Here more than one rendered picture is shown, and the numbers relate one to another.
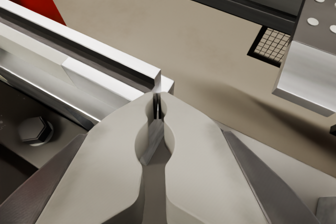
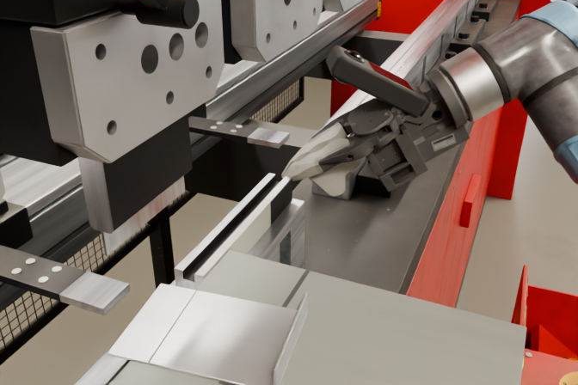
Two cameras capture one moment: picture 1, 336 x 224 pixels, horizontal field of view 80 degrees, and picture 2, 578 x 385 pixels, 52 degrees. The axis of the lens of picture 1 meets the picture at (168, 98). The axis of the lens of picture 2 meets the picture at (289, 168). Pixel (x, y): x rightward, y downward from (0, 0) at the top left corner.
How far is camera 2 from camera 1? 0.66 m
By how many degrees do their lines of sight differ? 68
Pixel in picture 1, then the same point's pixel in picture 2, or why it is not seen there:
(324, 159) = not seen: hidden behind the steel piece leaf
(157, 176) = (311, 259)
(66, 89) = (272, 229)
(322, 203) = (316, 189)
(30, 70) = (256, 248)
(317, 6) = (219, 128)
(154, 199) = (329, 260)
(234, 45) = not seen: outside the picture
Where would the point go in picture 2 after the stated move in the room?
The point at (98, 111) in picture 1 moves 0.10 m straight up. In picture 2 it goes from (287, 215) to (287, 133)
